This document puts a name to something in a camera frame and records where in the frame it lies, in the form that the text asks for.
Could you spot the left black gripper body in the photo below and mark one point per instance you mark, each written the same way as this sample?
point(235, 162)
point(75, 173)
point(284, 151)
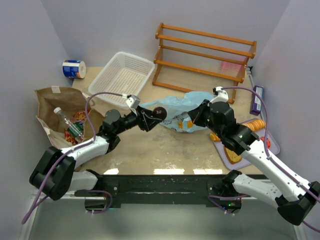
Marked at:
point(144, 118)

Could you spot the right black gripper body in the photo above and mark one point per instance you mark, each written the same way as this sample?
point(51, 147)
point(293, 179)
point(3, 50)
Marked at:
point(195, 114)

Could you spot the dark round fruit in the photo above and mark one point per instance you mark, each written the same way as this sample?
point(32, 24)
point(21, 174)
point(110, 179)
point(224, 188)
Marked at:
point(159, 112)

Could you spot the orange food piece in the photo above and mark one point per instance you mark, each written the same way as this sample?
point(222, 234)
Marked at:
point(186, 124)

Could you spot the light blue plastic bag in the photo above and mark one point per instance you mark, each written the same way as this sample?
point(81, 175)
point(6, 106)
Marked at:
point(177, 109)

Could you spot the clear water bottle green label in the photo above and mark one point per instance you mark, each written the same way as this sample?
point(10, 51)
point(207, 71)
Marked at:
point(74, 127)

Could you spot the brown paper grocery bag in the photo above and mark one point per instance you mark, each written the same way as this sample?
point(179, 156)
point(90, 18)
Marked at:
point(70, 100)

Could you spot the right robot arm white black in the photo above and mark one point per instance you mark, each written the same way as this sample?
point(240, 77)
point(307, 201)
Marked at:
point(292, 195)

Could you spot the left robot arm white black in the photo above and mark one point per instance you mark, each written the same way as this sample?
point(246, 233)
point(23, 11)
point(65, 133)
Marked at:
point(55, 173)

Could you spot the white plastic basket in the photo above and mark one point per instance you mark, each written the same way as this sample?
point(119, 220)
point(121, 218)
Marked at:
point(125, 73)

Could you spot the bread slice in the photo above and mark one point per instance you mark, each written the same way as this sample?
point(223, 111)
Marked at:
point(231, 156)

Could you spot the purple box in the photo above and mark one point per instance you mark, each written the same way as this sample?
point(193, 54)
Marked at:
point(256, 105)

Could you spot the wooden orange shelf rack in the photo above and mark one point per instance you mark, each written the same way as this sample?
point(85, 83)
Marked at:
point(213, 55)

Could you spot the red frosted donut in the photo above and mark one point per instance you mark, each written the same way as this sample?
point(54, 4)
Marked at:
point(267, 141)

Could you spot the blue white paper roll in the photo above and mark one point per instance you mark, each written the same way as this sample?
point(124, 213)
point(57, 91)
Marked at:
point(75, 69)

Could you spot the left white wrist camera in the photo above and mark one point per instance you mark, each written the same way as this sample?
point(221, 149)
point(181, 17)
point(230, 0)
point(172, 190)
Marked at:
point(132, 101)

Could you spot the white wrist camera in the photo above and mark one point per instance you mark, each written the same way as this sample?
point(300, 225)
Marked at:
point(219, 95)
point(132, 101)

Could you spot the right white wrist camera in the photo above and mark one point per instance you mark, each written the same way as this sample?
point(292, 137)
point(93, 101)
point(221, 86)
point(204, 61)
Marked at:
point(219, 95)

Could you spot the black base frame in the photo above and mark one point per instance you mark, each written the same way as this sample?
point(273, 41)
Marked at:
point(176, 189)

